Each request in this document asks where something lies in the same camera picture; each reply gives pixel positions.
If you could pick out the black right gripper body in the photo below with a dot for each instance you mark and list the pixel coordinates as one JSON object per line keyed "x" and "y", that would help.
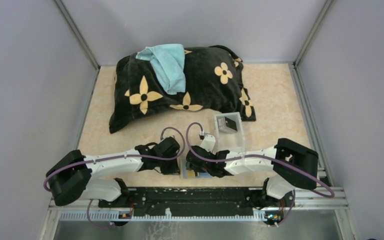
{"x": 193, "y": 167}

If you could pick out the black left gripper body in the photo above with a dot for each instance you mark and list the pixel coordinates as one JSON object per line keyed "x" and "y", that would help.
{"x": 168, "y": 167}

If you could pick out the beige card holder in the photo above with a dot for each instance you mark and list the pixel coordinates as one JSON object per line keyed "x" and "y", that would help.
{"x": 187, "y": 173}

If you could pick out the white plastic tray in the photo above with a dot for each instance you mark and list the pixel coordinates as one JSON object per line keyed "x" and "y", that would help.
{"x": 230, "y": 134}

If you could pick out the stack of credit cards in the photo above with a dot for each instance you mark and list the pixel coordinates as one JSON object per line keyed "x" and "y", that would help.
{"x": 227, "y": 125}

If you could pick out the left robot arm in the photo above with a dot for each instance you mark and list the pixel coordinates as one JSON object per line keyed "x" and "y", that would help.
{"x": 84, "y": 177}

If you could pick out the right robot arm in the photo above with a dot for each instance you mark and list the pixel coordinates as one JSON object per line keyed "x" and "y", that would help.
{"x": 294, "y": 165}

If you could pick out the black pillow with yellow flowers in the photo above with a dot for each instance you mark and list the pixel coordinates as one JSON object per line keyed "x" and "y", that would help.
{"x": 213, "y": 81}

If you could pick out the light blue towel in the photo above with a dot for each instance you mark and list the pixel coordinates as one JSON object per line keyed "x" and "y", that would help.
{"x": 168, "y": 62}

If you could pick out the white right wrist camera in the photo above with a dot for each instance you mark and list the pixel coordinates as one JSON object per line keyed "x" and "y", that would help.
{"x": 208, "y": 142}

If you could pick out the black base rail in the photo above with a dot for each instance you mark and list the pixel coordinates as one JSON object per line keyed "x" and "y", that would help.
{"x": 196, "y": 201}

